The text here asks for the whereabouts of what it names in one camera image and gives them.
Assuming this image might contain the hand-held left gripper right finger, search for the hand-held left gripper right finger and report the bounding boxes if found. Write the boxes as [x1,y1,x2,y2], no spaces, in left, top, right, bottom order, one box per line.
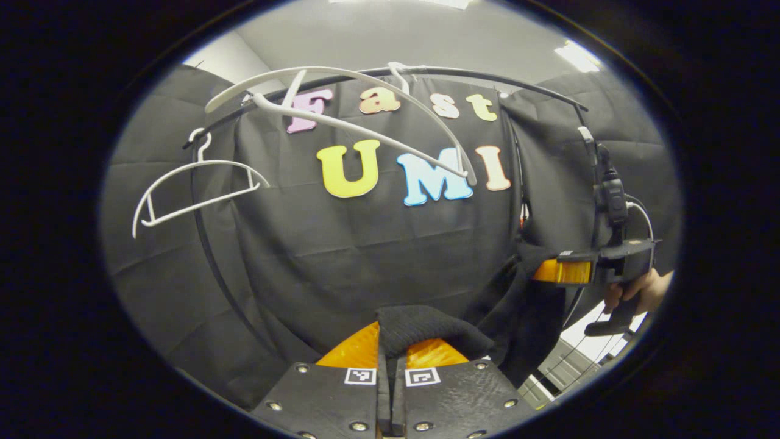
[390,337,537,439]

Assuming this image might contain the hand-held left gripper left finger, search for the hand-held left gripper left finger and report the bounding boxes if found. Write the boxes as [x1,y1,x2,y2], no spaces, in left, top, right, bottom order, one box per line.
[251,321,391,439]

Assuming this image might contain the black knit jacket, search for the black knit jacket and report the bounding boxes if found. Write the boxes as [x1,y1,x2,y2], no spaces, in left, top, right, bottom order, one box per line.
[375,241,589,391]

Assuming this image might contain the white plastic hanger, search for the white plastic hanger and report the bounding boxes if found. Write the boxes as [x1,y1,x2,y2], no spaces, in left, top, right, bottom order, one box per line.
[132,128,271,240]
[204,61,479,187]

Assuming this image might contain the black metal clothes rack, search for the black metal clothes rack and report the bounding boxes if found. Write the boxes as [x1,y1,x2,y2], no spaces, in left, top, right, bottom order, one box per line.
[182,64,590,360]

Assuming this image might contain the square ceiling light panel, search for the square ceiling light panel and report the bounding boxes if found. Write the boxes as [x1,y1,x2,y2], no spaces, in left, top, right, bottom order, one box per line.
[555,40,601,74]

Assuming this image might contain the black backdrop cloth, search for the black backdrop cloth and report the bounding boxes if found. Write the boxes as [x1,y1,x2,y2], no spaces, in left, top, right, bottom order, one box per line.
[101,64,680,409]

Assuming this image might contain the white cable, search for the white cable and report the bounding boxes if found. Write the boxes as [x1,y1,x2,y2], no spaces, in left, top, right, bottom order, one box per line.
[625,194,656,243]

